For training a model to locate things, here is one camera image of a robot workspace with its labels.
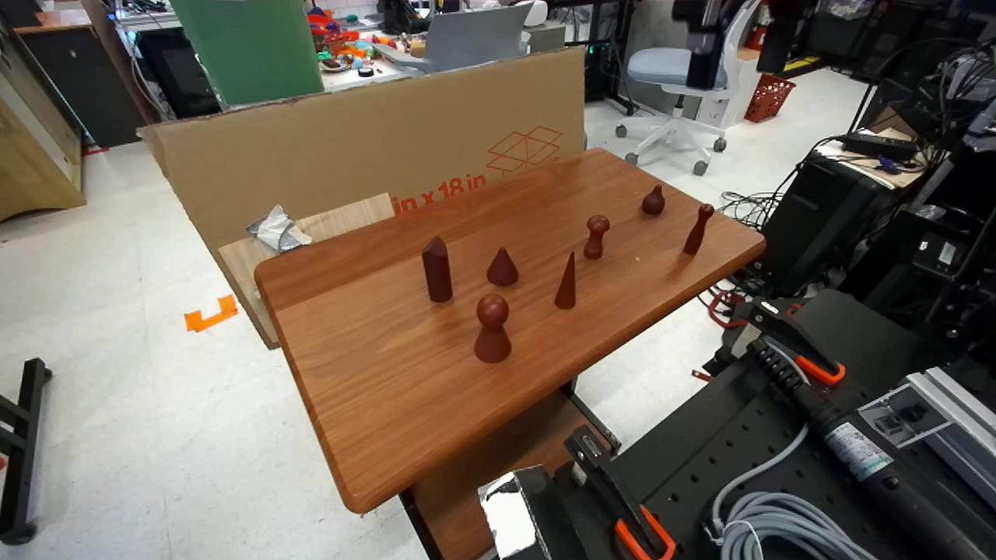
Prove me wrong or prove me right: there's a short wide wooden cone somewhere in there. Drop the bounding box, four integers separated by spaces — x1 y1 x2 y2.
483 245 522 288

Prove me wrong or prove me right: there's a large round-headed wooden pawn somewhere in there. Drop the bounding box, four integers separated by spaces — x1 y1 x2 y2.
470 293 513 366

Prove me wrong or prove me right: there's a rounded-top wooden cylinder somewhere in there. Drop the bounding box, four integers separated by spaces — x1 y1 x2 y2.
419 234 455 306

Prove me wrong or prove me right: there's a tall narrow wooden cone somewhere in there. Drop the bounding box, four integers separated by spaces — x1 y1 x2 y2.
552 248 580 314

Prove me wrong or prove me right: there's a small wooden pawn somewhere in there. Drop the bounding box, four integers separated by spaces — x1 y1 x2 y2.
580 210 612 264

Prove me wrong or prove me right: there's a teardrop wooden piece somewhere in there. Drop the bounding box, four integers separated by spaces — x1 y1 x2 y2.
639 184 669 222

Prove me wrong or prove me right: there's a large brown cardboard box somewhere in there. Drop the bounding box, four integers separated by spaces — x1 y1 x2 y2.
136 42 591 352

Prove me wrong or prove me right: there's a tall slim wooden pawn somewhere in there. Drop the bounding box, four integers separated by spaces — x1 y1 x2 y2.
683 203 720 257

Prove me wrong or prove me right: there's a crumpled silver paper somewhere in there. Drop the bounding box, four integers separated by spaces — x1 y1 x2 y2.
247 203 315 254

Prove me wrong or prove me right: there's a grey laptop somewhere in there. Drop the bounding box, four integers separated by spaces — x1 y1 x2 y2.
419 2 537 75

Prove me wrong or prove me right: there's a white office chair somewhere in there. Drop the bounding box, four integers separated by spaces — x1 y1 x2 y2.
612 0 769 180

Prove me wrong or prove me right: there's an orange floor tape marker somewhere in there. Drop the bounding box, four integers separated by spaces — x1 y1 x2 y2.
181 293 243 335

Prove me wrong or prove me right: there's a red plastic basket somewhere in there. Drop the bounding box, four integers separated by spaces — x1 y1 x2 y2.
742 70 801 124

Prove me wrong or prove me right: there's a black equipment cart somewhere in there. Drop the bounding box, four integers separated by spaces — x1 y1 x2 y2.
761 131 932 306

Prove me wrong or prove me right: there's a green board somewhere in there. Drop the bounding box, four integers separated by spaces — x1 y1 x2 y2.
169 0 327 109

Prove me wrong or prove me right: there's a printed paper label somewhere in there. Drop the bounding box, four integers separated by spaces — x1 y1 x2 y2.
857 383 953 451

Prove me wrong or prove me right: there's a dark cabinet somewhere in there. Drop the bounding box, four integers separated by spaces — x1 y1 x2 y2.
11 2 162 149

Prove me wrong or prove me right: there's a light wooden cabinet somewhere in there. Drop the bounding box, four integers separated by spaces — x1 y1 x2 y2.
0 27 91 227

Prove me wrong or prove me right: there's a black floor stand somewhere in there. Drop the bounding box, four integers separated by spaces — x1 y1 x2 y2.
0 355 57 546

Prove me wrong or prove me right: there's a wooden table pedestal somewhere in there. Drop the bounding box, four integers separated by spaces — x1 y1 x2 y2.
401 388 623 560

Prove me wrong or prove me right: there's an orange-handled clamp smooth grip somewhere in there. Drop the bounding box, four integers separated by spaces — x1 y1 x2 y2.
565 426 683 560

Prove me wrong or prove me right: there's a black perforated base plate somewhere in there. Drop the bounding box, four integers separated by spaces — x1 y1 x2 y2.
565 285 996 560

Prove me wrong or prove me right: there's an orange-handled clamp ridged grip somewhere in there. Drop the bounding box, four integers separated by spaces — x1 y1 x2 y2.
742 299 850 392

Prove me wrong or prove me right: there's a grey cable coil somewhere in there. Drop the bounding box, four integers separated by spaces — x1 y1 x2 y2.
707 421 885 560

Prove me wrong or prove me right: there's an aluminium extrusion rail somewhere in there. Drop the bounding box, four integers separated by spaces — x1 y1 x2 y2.
902 365 996 492

